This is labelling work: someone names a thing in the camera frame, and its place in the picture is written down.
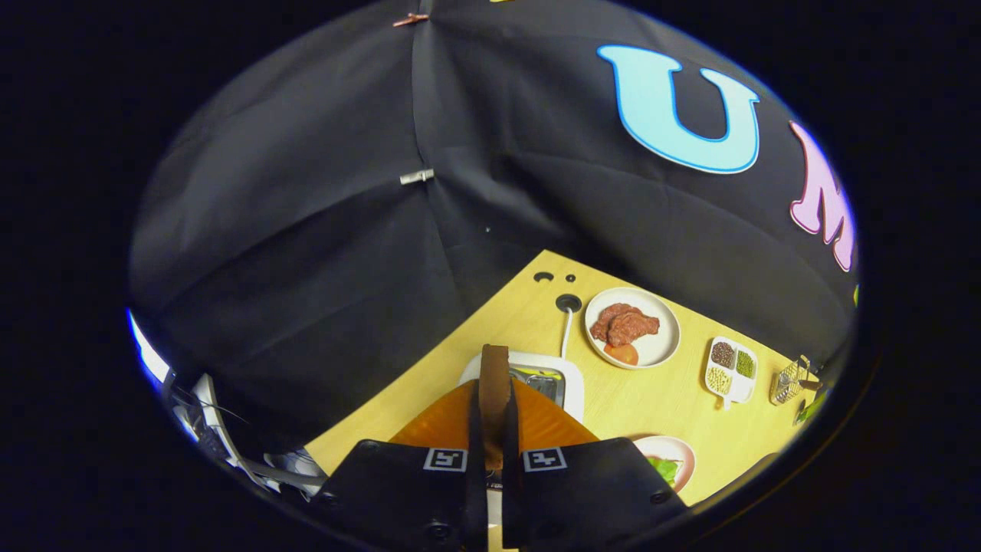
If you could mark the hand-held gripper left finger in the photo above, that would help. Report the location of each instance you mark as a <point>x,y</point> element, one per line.
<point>475,475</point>

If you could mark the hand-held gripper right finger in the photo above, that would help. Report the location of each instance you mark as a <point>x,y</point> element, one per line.
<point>511,491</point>

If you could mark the toasted bread slice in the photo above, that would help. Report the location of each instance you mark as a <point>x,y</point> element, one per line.
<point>494,383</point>

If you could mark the green lettuce leaf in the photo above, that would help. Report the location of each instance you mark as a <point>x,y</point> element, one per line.
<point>665,469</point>

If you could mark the white toaster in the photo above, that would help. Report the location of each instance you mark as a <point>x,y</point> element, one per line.
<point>571,383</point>

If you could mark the red tomato slice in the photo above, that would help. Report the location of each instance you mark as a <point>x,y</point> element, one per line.
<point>622,353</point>

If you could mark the pink plate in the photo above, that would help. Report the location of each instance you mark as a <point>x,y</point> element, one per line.
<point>686,452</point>

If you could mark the red brown meat pieces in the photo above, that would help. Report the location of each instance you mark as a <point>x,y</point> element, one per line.
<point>625,323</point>

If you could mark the white oval plate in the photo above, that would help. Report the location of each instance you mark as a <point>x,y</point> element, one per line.
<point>659,353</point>

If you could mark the yellow soybeans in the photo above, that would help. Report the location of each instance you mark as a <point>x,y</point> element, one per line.
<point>718,379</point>

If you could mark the white compartment dish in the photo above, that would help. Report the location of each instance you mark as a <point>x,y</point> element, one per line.
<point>737,391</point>

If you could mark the dark brown beans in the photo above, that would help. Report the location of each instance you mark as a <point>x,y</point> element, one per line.
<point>723,354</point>

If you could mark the green mung beans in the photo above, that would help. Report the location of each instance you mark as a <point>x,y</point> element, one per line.
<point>745,363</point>

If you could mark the silver cloth clip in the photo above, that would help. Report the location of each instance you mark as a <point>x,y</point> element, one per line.
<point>416,176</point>

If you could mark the green label plastic bottle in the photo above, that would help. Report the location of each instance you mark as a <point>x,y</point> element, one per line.
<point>811,408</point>

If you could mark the black backdrop cloth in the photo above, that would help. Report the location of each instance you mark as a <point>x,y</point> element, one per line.
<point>345,192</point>

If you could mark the pink cloth clip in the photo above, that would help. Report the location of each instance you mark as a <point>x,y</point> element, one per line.
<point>411,19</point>

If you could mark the white metal frame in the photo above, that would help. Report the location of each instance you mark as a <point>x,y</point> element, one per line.
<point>222,437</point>

